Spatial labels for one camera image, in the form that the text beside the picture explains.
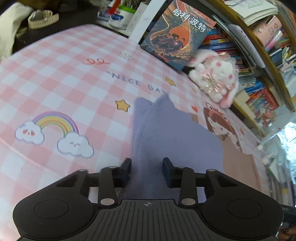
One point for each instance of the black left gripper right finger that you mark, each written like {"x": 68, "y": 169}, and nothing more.
{"x": 183, "y": 179}

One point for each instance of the pink instant camera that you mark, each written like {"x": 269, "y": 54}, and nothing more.
{"x": 266, "y": 29}

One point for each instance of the beige wrist watch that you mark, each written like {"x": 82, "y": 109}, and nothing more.
{"x": 42, "y": 18}

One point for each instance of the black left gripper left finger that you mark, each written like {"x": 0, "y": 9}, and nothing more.
{"x": 111, "y": 178}

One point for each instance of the pink checkered desk mat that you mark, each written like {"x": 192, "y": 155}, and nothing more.
{"x": 67, "y": 103}

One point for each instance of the pink and purple sweater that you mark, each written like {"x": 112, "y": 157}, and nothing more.
{"x": 162, "y": 131}

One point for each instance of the white pink plush bunny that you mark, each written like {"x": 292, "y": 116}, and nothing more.
{"x": 217, "y": 75}

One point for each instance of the white cream jar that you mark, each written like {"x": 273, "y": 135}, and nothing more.
{"x": 122, "y": 17}

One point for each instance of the Harry Potter book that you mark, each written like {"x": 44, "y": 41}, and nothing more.
{"x": 177, "y": 34}

